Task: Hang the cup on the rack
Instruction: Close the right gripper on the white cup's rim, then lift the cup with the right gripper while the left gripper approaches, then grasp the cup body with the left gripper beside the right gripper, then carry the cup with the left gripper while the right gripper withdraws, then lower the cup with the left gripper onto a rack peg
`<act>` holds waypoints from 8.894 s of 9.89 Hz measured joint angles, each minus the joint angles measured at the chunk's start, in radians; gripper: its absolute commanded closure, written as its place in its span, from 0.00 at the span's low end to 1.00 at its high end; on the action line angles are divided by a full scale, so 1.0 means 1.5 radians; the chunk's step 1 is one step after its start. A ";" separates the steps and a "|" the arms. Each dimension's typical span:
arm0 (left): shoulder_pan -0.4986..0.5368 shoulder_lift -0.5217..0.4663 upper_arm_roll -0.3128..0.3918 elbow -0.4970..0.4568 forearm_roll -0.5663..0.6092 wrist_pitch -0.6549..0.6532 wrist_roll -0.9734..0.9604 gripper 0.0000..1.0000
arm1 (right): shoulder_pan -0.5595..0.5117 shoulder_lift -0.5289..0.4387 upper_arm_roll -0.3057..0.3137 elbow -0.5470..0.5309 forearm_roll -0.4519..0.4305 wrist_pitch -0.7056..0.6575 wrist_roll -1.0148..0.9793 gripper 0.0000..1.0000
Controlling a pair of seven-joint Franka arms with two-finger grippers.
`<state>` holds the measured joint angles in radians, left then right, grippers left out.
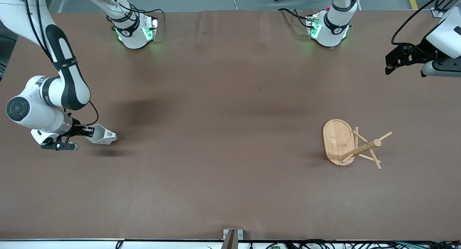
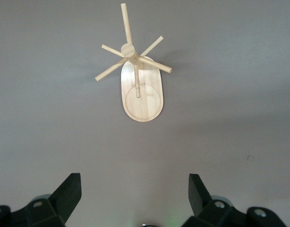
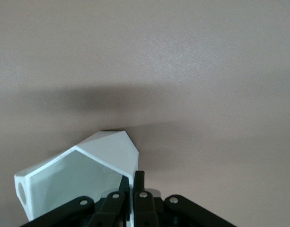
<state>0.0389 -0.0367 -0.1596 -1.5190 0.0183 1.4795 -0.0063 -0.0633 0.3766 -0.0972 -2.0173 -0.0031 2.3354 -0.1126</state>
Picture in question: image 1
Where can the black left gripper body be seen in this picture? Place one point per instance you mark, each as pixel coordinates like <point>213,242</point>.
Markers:
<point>426,48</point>

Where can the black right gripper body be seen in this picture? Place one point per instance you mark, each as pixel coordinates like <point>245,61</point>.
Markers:
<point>76,128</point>

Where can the white faceted cup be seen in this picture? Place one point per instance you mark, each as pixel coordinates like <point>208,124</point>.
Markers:
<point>102,135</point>

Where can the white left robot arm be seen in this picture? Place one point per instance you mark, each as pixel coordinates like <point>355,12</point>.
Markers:
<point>333,33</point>

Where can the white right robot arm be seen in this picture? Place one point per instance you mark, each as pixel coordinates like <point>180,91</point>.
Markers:
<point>68,83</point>

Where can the wooden cup rack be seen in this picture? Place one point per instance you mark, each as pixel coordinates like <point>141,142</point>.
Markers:
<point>336,141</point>

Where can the brown table cover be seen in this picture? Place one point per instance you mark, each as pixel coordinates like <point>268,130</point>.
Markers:
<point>223,152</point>

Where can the aluminium frame profile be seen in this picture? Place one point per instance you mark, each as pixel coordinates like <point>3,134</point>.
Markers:
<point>437,13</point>

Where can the grey metal camera bracket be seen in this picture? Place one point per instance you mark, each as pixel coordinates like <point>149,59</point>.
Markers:
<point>230,240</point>

